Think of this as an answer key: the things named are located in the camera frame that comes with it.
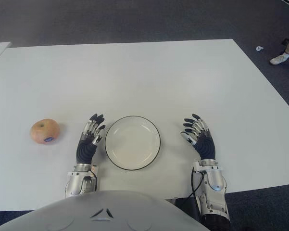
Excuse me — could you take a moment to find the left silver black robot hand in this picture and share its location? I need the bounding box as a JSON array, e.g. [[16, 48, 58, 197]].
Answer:
[[75, 113, 107, 165]]

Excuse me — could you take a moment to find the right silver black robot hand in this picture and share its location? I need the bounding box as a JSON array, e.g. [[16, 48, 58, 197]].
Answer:
[[180, 113, 217, 161]]

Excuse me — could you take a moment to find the pale red apple with sticker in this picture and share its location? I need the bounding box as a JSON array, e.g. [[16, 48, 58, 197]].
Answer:
[[30, 118, 61, 145]]

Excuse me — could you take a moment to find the white plate with black rim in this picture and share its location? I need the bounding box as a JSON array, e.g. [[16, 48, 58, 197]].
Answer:
[[104, 115, 162, 172]]

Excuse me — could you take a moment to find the grey robot torso shell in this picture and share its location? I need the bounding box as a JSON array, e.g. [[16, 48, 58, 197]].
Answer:
[[0, 190, 207, 231]]

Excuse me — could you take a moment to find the white shoe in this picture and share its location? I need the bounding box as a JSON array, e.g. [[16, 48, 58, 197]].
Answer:
[[269, 52, 289, 65]]

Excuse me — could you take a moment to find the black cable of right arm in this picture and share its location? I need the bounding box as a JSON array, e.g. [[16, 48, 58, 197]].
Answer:
[[187, 168, 205, 200]]

